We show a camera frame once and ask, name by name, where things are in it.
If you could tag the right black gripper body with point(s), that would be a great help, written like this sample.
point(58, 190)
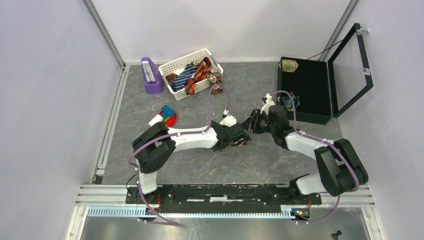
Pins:
point(262, 123)

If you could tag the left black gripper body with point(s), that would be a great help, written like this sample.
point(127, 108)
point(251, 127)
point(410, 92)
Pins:
point(218, 149)

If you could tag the black pink floral tie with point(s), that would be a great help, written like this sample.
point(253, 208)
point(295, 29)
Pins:
point(241, 142)

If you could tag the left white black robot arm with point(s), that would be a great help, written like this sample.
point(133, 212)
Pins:
point(153, 148)

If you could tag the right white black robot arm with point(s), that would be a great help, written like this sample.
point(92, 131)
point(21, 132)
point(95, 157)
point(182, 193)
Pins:
point(340, 169)

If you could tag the blue patterned rolled tie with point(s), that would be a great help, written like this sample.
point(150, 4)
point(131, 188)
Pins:
point(291, 102)

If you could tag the gold rolled tie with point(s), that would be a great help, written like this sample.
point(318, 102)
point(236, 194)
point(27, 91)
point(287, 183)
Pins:
point(289, 65)

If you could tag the brown floral tie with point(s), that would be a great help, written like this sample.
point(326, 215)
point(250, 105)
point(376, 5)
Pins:
point(215, 79)

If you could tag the black tie display box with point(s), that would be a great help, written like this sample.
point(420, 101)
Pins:
point(328, 88)

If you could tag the colourful toy block stack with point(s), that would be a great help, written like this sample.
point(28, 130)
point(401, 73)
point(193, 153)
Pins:
point(166, 115)

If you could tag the navy white striped tie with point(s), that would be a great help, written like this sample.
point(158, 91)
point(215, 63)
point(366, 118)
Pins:
point(178, 81)

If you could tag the orange navy striped tie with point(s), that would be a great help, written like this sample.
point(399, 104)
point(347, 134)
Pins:
point(200, 74)

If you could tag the white plastic basket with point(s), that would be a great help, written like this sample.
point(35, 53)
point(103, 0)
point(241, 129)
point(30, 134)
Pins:
point(177, 66)

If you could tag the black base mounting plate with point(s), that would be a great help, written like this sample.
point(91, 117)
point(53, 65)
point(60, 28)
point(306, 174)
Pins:
point(227, 198)

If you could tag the purple metronome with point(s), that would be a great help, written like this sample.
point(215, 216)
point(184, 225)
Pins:
point(153, 80)

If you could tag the small black floor object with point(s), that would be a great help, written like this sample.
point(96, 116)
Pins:
point(335, 236)

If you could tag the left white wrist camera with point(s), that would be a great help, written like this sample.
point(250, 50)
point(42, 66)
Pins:
point(228, 120)

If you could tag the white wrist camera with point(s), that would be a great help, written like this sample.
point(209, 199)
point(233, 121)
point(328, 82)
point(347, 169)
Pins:
point(267, 102)
point(228, 120)

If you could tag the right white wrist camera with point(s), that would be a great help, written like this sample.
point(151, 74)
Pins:
point(267, 102)

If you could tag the white slotted cable duct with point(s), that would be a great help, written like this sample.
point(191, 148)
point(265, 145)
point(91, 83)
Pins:
point(144, 212)

